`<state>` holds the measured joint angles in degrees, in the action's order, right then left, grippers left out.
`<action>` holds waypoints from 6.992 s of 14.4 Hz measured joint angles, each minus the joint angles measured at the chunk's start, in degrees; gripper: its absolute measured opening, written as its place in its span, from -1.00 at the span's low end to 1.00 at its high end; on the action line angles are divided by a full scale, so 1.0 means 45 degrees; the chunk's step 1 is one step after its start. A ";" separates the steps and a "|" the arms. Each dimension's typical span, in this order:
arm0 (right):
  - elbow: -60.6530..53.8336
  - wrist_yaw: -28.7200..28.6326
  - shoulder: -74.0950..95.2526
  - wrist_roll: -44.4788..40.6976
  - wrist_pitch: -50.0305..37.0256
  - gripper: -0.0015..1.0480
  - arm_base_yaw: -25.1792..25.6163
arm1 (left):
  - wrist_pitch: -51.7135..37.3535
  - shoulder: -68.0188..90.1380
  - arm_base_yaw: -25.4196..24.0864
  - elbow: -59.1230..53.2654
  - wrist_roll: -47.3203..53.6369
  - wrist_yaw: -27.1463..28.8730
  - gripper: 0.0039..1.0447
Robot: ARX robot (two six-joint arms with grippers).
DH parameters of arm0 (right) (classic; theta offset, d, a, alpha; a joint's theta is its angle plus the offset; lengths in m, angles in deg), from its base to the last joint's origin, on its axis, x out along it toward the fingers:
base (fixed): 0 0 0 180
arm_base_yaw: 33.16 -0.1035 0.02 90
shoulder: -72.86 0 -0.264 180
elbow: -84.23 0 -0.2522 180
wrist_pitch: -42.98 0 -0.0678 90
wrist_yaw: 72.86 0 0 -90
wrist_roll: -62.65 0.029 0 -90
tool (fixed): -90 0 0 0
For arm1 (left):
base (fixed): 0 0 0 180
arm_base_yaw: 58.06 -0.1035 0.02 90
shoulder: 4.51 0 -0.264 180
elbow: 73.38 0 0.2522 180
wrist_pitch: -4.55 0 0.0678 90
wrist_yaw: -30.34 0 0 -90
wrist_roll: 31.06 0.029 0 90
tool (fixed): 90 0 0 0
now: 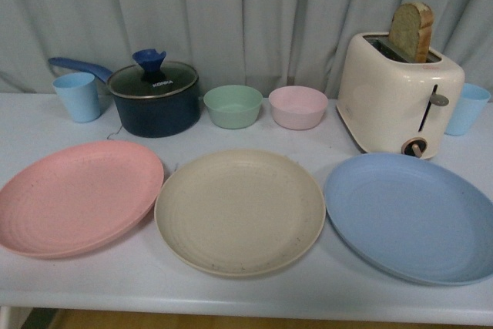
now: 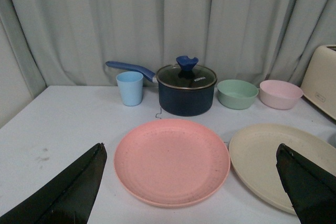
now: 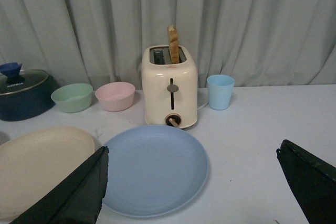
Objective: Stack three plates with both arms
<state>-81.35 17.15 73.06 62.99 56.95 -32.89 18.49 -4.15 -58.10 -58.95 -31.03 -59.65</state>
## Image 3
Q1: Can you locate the light blue cup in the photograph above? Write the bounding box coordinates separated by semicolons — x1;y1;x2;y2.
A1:
207;74;235;110

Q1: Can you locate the green bowl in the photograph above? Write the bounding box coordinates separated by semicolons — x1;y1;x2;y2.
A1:
51;83;93;113

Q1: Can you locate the toast slice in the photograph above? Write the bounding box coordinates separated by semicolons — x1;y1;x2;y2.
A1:
167;25;180;64

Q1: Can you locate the dark blue pot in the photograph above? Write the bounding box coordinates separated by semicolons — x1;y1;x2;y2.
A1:
1;74;59;122

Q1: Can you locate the light blue plate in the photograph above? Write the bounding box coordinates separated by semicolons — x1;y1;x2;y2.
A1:
103;125;209;218

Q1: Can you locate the glass pot lid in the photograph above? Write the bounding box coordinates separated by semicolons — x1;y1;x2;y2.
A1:
1;62;49;95

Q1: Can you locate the pink bowl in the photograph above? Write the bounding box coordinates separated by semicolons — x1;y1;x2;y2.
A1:
95;82;135;112

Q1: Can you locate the grey curtain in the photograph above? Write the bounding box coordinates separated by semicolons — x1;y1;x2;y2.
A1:
1;0;335;88

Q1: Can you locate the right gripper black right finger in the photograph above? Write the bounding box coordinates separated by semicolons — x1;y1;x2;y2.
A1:
276;140;335;223

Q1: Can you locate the cream plate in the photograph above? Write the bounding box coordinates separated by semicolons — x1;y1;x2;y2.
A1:
1;126;95;221

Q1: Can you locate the cream toaster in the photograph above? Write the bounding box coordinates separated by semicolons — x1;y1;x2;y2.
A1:
141;45;198;129

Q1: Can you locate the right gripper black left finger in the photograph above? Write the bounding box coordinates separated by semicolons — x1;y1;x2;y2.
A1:
12;146;109;223

